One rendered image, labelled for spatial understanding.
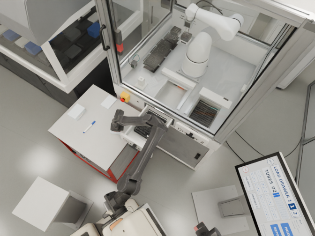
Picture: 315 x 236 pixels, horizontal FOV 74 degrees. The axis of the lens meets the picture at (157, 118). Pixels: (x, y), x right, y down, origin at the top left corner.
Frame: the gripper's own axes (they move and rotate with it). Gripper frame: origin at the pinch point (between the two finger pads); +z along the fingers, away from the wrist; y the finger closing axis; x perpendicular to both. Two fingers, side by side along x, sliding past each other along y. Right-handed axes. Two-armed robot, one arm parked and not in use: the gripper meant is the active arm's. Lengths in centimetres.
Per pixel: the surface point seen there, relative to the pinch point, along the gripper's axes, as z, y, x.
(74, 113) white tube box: 1.3, 38.7, -14.4
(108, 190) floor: 80, 15, 39
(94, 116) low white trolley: 6.3, 22.7, -14.6
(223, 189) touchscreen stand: 75, -112, 34
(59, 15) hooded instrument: -62, 38, -55
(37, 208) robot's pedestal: 4, 51, 60
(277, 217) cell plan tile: -31, -103, 61
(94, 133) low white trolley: 5.6, 20.1, 1.3
